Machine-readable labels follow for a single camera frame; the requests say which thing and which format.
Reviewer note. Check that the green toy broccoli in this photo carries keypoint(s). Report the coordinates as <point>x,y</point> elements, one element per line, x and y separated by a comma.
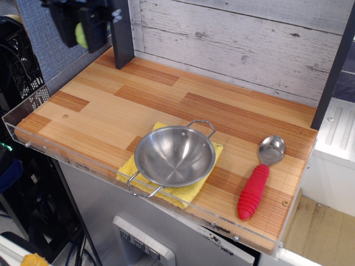
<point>80,36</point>

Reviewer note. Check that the red handled metal spoon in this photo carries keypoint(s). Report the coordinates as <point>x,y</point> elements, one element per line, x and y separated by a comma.
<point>270,152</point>

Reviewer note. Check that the white side unit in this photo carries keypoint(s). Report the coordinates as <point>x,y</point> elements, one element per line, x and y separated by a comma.
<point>329,175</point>

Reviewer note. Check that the clear acrylic edge guard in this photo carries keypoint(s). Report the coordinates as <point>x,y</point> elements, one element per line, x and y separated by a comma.
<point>95,122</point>

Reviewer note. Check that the right dark frame post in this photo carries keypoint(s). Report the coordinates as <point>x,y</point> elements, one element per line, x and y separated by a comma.
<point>335,72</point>

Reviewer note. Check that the black perforated crate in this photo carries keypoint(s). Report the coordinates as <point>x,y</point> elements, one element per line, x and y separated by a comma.
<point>21,76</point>

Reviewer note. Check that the dark frame post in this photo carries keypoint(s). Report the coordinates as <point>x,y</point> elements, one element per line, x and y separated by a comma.
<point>335,72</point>
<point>121,33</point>

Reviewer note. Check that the left dark frame post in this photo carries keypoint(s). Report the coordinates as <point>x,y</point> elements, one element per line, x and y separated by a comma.
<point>121,33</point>

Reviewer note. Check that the steel bowl with handles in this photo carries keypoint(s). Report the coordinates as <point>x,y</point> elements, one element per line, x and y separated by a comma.
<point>175,156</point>

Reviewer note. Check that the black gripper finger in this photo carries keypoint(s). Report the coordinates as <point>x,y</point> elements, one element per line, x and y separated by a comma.
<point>95,28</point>
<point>65,25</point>

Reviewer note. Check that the yellow cloth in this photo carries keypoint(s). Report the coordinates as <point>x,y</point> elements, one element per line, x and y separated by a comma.
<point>178,196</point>

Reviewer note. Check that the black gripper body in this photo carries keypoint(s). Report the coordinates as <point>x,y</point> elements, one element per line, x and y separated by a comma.
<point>102,6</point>

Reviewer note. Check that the stainless toy cabinet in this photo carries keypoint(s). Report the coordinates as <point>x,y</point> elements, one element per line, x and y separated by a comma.
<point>99,200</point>

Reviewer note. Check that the blue fabric partition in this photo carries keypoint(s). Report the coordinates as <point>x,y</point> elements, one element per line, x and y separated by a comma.
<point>58,63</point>

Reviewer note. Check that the grey button panel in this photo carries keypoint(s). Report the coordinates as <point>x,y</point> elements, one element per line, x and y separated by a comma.
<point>138,247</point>

